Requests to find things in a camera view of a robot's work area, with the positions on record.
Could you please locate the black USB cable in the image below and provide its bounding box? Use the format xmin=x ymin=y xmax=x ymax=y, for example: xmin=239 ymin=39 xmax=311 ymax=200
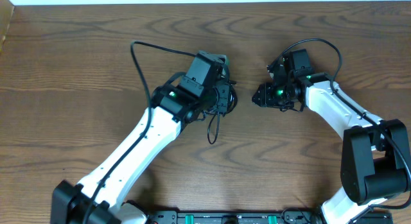
xmin=200 ymin=79 xmax=239 ymax=146

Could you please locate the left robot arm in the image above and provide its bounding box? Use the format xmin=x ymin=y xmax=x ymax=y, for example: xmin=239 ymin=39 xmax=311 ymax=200
xmin=50 ymin=51 xmax=232 ymax=223

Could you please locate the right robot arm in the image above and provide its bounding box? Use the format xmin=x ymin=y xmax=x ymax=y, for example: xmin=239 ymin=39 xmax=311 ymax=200
xmin=252 ymin=49 xmax=410 ymax=223

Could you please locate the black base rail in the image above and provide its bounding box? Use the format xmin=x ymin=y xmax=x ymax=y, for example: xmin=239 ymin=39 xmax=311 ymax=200
xmin=144 ymin=210 xmax=394 ymax=224

